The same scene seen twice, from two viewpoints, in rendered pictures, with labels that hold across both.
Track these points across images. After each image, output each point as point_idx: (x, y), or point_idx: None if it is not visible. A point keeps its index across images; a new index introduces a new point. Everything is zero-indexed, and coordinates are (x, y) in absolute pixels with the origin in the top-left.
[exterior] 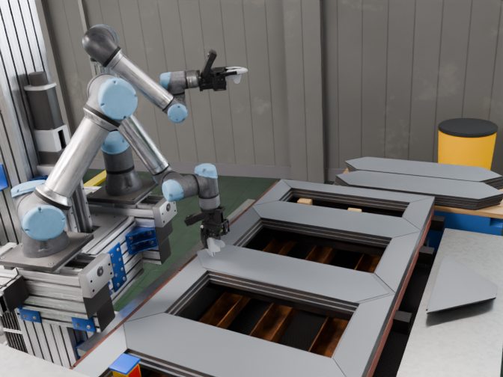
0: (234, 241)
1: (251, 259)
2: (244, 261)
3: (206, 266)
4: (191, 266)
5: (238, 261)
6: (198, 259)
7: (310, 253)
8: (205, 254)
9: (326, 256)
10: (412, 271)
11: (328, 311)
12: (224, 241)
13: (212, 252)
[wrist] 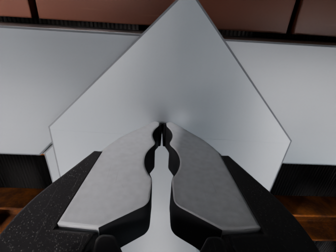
0: (323, 157)
1: (184, 248)
2: (164, 238)
3: (64, 142)
4: (16, 63)
5: (157, 225)
6: (106, 65)
7: (332, 217)
8: (163, 80)
9: (320, 240)
10: (326, 246)
11: None
12: (327, 114)
13: (158, 143)
